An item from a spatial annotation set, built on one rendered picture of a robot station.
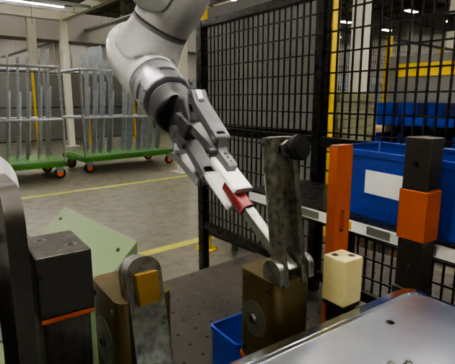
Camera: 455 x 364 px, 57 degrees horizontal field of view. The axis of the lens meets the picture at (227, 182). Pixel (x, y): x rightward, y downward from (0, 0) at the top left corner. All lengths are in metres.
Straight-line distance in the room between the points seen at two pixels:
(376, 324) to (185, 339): 0.61
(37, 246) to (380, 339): 0.37
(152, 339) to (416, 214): 0.46
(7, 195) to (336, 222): 0.39
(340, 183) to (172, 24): 0.38
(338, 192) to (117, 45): 0.45
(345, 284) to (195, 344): 0.57
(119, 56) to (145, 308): 0.47
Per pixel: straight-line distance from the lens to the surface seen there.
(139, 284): 0.41
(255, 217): 0.53
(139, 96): 0.72
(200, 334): 1.08
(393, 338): 0.52
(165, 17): 0.73
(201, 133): 0.61
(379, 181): 0.84
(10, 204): 0.36
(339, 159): 0.55
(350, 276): 0.55
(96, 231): 0.96
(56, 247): 0.43
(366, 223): 0.84
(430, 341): 0.53
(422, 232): 0.73
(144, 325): 0.43
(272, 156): 0.47
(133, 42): 0.75
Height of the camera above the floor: 1.26
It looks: 11 degrees down
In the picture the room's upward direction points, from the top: straight up
